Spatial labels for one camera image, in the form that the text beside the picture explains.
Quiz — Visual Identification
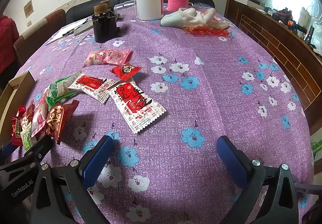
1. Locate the green white bag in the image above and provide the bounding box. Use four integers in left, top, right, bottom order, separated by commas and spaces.
311, 136, 322, 164

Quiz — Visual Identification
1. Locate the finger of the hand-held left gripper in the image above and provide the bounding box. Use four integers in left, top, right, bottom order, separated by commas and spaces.
0, 140, 20, 158
24, 135, 54, 162

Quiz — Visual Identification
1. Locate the small wall plaque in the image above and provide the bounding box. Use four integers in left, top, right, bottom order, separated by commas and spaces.
23, 0, 34, 18

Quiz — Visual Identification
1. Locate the brown armchair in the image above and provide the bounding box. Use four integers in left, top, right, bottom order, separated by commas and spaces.
12, 9, 66, 69

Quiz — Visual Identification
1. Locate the pink white snack packet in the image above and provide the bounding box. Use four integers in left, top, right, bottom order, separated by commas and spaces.
31, 97, 49, 136

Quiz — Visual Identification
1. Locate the clutter of tools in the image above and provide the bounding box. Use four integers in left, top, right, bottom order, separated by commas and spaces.
264, 5, 300, 31

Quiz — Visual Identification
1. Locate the bright green snack packet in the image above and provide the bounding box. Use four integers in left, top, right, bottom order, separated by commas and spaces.
46, 84, 78, 110

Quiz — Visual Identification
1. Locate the white plastic jar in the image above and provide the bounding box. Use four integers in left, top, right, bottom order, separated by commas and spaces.
135, 0, 164, 21

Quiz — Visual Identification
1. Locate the red gold snack packet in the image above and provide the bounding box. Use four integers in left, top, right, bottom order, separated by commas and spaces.
45, 100, 79, 144

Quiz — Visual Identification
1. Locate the white paper sheet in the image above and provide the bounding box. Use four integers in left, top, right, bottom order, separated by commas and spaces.
46, 18, 87, 45

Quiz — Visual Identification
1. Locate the white cloth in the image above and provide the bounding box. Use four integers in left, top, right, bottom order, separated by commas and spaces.
160, 8, 230, 30

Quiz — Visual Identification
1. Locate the black flashlight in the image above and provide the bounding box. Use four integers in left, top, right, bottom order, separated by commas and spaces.
304, 26, 315, 43

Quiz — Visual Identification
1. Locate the white red snack packet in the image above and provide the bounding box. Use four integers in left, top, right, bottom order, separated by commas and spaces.
107, 81, 167, 134
68, 72, 114, 104

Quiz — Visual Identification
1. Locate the flat white box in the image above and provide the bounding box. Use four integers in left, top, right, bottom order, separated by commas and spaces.
234, 0, 266, 9

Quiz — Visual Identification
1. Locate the red brown snack packet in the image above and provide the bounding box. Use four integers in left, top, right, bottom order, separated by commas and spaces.
10, 117, 26, 146

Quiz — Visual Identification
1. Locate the red plastic wrapper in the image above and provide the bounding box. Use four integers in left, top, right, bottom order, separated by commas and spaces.
182, 19, 230, 37

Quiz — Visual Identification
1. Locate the white plastic bottle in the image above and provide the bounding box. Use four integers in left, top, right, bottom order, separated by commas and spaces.
299, 7, 312, 27

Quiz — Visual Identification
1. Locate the shiny red snack packet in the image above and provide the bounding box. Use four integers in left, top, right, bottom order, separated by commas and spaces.
10, 105, 26, 120

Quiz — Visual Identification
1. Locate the wooden cabinet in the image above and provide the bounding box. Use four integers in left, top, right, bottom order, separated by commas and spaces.
225, 0, 322, 136

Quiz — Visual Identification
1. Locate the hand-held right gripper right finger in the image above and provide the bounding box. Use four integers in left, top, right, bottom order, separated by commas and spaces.
216, 136, 306, 224

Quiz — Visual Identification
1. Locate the long dark red snack packet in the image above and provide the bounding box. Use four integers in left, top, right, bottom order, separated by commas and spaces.
21, 101, 36, 126

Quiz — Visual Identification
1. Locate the dark sofa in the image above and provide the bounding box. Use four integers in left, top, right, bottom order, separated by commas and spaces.
65, 0, 214, 23

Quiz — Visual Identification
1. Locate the small red snack packet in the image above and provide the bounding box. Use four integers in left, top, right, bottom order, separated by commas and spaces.
110, 63, 142, 81

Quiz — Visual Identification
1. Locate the clear plastic cup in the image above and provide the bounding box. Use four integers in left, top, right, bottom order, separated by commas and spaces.
113, 0, 137, 12

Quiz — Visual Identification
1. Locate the purple floral tablecloth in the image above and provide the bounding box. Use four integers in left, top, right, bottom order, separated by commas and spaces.
10, 3, 312, 224

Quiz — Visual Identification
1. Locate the small green white snack packet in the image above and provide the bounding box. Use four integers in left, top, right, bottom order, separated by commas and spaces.
21, 128, 38, 151

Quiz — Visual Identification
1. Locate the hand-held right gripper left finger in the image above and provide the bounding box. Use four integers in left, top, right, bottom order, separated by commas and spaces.
30, 136, 114, 224

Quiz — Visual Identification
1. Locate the notebook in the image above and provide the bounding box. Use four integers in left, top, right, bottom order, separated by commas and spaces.
74, 24, 95, 36

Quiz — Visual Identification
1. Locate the shallow cardboard box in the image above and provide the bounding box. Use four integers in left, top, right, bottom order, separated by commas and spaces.
0, 71, 36, 139

